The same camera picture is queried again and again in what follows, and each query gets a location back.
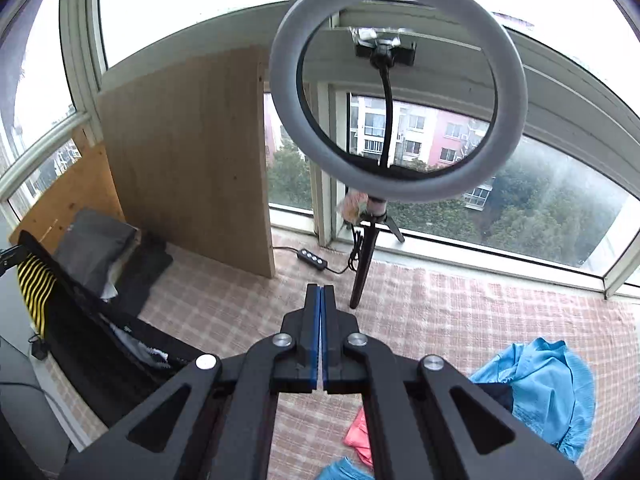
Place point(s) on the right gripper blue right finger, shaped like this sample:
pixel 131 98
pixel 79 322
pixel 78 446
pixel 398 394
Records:
pixel 332 342

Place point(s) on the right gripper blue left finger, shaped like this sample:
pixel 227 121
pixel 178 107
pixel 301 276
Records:
pixel 308 339

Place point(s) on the black jacket with yellow print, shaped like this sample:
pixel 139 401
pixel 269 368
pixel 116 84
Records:
pixel 113 360

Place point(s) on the pink garment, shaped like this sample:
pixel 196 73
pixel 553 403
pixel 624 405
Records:
pixel 357 438

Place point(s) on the pink plaid blanket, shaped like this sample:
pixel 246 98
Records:
pixel 417 309

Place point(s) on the black tripod stand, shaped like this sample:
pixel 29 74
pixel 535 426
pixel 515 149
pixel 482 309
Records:
pixel 374 215

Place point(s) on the navy dark garment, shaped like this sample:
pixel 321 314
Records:
pixel 501 393

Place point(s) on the dark teal folded garment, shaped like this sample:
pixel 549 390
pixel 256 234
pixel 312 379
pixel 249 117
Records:
pixel 143 269

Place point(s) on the white collared shirt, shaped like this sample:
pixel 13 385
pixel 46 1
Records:
pixel 114 273

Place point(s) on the light blue garment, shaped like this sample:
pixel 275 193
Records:
pixel 427 421

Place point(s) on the grey folded garment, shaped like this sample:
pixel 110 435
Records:
pixel 90 245

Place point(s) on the grey-brown wooden board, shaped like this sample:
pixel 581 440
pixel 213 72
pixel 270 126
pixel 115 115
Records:
pixel 186 147

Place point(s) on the light pine wooden board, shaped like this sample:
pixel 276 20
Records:
pixel 88 183

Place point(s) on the black phone holder clamp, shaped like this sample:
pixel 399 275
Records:
pixel 382 47

